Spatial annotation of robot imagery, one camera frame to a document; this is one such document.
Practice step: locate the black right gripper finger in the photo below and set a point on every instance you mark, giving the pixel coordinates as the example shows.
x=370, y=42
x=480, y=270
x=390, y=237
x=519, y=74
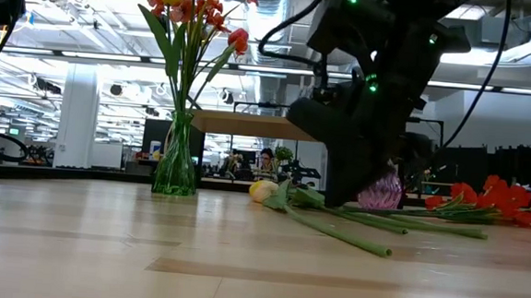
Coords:
x=343, y=163
x=415, y=158

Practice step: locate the pink glass vase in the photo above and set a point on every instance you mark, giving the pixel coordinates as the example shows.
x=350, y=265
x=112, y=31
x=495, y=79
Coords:
x=382, y=195

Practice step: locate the cream artificial tulip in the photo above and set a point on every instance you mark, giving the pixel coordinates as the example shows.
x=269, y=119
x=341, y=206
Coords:
x=263, y=191

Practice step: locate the orange artificial flower bunch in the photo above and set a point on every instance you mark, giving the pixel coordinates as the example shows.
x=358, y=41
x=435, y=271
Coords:
x=498, y=198
x=212, y=6

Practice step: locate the red artificial tulip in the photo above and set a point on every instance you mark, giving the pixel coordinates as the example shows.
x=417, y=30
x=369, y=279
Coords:
x=238, y=38

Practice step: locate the green glass vase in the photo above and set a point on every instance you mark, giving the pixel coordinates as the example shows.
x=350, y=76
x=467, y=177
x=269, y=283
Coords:
x=175, y=171

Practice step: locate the black background robot arm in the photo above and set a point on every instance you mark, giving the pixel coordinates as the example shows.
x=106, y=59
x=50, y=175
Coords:
x=303, y=172

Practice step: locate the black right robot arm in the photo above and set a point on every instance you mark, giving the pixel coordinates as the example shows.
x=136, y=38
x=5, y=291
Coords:
x=417, y=15

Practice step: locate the wooden shelf black legs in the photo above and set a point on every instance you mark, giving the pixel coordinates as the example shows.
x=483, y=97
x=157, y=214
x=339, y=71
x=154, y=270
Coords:
x=248, y=126

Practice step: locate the green potted plant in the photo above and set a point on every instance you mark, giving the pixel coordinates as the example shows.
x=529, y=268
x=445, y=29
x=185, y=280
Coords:
x=284, y=153

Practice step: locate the person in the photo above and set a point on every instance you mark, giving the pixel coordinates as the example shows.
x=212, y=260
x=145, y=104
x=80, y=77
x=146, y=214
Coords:
x=267, y=160

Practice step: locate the black storage rack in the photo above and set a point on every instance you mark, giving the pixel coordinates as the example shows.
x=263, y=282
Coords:
x=523, y=165

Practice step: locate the white bottle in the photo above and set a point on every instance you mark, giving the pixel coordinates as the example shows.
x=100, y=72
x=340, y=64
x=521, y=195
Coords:
x=155, y=148

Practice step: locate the black computer monitor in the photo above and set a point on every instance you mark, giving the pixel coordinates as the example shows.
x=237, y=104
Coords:
x=151, y=133

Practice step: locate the white square column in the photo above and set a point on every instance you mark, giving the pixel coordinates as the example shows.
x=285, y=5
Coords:
x=78, y=119

